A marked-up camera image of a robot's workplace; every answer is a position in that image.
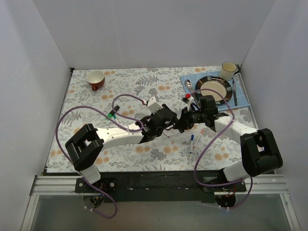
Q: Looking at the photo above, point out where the steel knife patterned handle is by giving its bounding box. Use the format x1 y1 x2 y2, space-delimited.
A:
232 78 238 106

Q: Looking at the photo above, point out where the green capped black highlighter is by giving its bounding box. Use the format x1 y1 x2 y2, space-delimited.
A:
108 105 120 120

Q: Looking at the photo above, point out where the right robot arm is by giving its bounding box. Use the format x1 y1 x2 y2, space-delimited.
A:
173 95 283 191

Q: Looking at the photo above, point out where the aluminium frame rail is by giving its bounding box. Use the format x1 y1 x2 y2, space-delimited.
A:
30 176 79 195

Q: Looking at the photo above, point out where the cream enamel mug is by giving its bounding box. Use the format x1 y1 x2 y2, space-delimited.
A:
219 62 240 81

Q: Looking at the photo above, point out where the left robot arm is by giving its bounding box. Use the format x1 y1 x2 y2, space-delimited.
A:
65 104 177 193

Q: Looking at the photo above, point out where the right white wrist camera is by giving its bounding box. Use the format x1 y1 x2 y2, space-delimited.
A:
181 93 194 111

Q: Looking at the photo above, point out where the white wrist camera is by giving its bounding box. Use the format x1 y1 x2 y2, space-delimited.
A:
147 96 163 114
181 93 194 111

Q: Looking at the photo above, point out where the steel fork patterned handle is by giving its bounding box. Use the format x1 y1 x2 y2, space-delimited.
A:
193 94 201 108

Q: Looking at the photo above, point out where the steel spoon patterned handle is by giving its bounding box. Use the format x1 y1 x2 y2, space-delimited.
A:
185 79 194 95

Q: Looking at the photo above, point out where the red ceramic cup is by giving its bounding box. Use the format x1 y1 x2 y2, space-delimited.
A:
86 70 105 91

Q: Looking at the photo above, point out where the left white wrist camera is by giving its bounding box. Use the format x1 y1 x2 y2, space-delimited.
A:
147 96 163 114

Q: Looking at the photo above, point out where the black rimmed beige plate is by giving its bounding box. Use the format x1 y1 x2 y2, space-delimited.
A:
195 76 233 105

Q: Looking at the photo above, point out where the pink capped white pen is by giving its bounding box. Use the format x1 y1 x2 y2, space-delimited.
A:
193 128 205 149

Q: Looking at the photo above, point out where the blue capped white pen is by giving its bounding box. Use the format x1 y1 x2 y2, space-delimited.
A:
189 134 194 154

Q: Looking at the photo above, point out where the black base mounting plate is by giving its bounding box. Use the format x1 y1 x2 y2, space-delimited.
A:
75 170 231 203

